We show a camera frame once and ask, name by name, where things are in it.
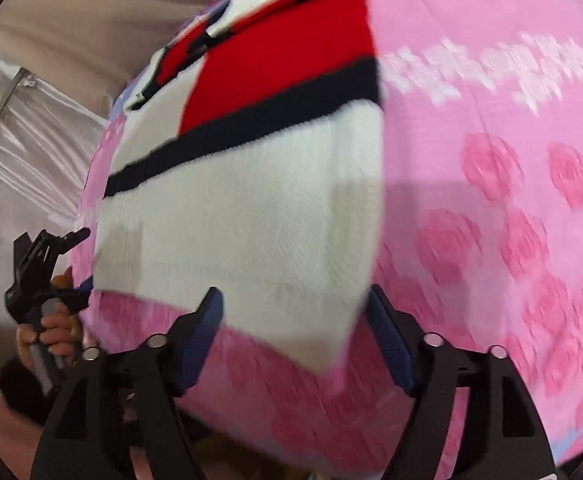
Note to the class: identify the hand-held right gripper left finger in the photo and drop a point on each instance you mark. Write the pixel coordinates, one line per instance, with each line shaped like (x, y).
(202, 330)

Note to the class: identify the person's left hand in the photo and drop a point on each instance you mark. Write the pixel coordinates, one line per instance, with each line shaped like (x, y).
(54, 327)

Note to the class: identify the white red navy knit sweater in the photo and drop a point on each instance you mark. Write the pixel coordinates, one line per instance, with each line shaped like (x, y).
(251, 200)

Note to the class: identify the white curtain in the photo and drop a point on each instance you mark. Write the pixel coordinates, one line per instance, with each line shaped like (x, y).
(26, 150)

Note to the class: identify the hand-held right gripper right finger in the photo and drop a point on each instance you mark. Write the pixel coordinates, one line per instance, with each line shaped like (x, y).
(390, 340)

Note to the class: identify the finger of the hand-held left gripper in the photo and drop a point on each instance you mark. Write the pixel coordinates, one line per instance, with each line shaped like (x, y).
(84, 286)

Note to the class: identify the pink rose printed blanket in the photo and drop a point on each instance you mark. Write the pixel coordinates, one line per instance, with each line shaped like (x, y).
(471, 210)

